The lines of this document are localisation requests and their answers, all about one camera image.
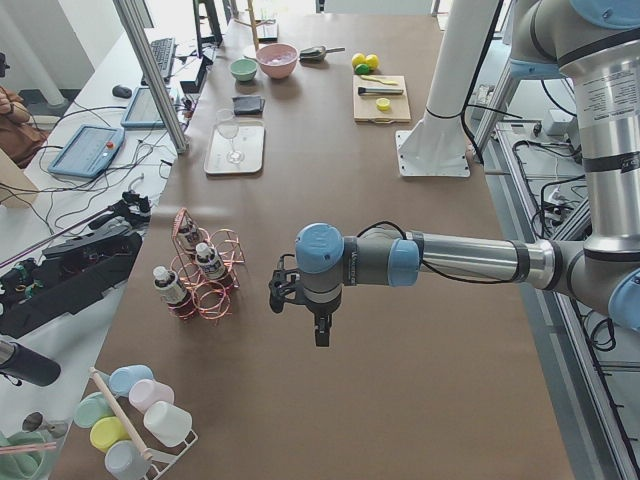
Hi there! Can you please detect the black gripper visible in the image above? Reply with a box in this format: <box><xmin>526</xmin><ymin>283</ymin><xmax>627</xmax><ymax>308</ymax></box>
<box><xmin>268</xmin><ymin>254</ymin><xmax>333</xmax><ymax>347</ymax></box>

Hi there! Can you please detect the copper wire bottle basket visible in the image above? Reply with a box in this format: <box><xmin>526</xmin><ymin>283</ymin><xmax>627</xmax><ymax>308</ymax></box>
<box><xmin>169</xmin><ymin>208</ymin><xmax>245</xmax><ymax>323</ymax></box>

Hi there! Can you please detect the tea bottle white cap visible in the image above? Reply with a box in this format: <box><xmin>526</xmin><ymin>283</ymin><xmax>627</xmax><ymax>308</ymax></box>
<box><xmin>152</xmin><ymin>265</ymin><xmax>192</xmax><ymax>318</ymax></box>

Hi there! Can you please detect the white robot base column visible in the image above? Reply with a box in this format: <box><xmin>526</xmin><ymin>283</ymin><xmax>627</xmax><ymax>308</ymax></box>
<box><xmin>396</xmin><ymin>0</ymin><xmax>503</xmax><ymax>178</ymax></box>

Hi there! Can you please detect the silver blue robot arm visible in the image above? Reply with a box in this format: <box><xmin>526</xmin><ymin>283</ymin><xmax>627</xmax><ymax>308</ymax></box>
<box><xmin>269</xmin><ymin>1</ymin><xmax>639</xmax><ymax>346</ymax></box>

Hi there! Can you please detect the white plastic cup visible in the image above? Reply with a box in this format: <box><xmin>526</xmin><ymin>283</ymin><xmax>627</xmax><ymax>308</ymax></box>
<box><xmin>143</xmin><ymin>401</ymin><xmax>193</xmax><ymax>447</ymax></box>

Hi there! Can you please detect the pink plastic cup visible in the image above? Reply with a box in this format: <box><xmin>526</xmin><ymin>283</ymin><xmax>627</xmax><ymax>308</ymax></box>
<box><xmin>128</xmin><ymin>379</ymin><xmax>175</xmax><ymax>413</ymax></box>

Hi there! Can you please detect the beige plastic tray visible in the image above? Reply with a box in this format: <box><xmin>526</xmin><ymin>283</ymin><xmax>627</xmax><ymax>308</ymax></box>
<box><xmin>203</xmin><ymin>119</ymin><xmax>265</xmax><ymax>175</ymax></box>

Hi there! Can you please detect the white cup rack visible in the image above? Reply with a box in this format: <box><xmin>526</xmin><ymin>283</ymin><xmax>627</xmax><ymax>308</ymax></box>
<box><xmin>89</xmin><ymin>367</ymin><xmax>199</xmax><ymax>479</ymax></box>

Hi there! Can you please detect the light blue plastic cup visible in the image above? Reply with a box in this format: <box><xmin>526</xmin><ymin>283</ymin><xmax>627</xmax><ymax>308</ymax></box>
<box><xmin>108</xmin><ymin>364</ymin><xmax>154</xmax><ymax>396</ymax></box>

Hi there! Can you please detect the wooden cutting board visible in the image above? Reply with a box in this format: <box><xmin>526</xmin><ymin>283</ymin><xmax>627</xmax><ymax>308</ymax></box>
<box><xmin>352</xmin><ymin>75</ymin><xmax>411</xmax><ymax>123</ymax></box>

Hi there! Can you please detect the clear wine glass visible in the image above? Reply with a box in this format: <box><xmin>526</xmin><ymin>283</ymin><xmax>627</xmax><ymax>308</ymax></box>
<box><xmin>216</xmin><ymin>109</ymin><xmax>244</xmax><ymax>164</ymax></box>

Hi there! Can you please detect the half lemon slice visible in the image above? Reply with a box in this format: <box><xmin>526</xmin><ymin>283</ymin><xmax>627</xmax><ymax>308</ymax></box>
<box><xmin>376</xmin><ymin>98</ymin><xmax>391</xmax><ymax>111</ymax></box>

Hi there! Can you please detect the dark folded cloth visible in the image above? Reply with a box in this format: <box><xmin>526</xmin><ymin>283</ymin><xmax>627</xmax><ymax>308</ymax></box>
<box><xmin>232</xmin><ymin>95</ymin><xmax>265</xmax><ymax>116</ymax></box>

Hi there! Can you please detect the grey plastic cup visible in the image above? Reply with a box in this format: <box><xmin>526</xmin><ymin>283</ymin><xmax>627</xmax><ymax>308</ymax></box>
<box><xmin>104</xmin><ymin>440</ymin><xmax>151</xmax><ymax>480</ymax></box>

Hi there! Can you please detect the yellow plastic cup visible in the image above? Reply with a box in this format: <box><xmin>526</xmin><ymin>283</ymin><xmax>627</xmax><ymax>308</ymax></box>
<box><xmin>89</xmin><ymin>416</ymin><xmax>130</xmax><ymax>453</ymax></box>

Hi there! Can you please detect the green plastic cup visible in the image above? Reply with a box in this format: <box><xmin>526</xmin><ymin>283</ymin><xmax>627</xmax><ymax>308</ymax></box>
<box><xmin>73</xmin><ymin>392</ymin><xmax>114</xmax><ymax>429</ymax></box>

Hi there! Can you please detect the yellow peeler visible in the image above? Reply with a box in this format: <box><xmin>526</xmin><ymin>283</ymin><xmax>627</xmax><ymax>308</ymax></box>
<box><xmin>359</xmin><ymin>75</ymin><xmax>399</xmax><ymax>86</ymax></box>

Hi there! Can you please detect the mint green bowl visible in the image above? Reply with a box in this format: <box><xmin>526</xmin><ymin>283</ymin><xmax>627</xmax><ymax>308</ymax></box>
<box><xmin>229</xmin><ymin>58</ymin><xmax>258</xmax><ymax>82</ymax></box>

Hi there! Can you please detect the pink bowl with ice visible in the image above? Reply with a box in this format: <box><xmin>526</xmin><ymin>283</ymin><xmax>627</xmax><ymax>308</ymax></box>
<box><xmin>256</xmin><ymin>43</ymin><xmax>299</xmax><ymax>79</ymax></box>

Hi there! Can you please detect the metal ice scoop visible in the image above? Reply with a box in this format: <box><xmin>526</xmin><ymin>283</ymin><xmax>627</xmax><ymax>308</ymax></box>
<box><xmin>299</xmin><ymin>46</ymin><xmax>346</xmax><ymax>62</ymax></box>

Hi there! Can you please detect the blue teach pendant far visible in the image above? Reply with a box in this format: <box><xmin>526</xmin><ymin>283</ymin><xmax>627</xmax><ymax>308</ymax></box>
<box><xmin>120</xmin><ymin>87</ymin><xmax>164</xmax><ymax>129</ymax></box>

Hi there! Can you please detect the blue teach pendant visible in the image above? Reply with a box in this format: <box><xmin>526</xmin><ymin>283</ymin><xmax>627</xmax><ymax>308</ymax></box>
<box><xmin>120</xmin><ymin>87</ymin><xmax>164</xmax><ymax>129</ymax></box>
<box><xmin>47</xmin><ymin>125</ymin><xmax>125</xmax><ymax>179</ymax></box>

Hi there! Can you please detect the blue teach pendant near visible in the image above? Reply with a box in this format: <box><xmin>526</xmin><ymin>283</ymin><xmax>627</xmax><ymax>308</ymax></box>
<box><xmin>47</xmin><ymin>125</ymin><xmax>125</xmax><ymax>179</ymax></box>

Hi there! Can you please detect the black thermos bottle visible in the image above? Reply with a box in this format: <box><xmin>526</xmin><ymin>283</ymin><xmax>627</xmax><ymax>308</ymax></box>
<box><xmin>1</xmin><ymin>339</ymin><xmax>61</xmax><ymax>387</ymax></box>

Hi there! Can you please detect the black computer mouse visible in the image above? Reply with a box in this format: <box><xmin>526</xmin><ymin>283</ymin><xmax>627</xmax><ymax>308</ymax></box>
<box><xmin>112</xmin><ymin>85</ymin><xmax>132</xmax><ymax>99</ymax></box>

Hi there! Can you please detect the black keyboard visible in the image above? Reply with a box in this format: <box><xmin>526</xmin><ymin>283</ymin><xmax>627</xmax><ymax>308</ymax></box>
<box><xmin>149</xmin><ymin>37</ymin><xmax>176</xmax><ymax>83</ymax></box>

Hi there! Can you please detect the black handled knife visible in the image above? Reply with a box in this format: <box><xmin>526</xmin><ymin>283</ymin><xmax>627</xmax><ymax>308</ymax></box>
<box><xmin>357</xmin><ymin>86</ymin><xmax>404</xmax><ymax>96</ymax></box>

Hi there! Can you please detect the aluminium frame post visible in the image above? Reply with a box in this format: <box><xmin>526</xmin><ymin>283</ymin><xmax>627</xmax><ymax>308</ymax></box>
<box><xmin>113</xmin><ymin>0</ymin><xmax>188</xmax><ymax>154</ymax></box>

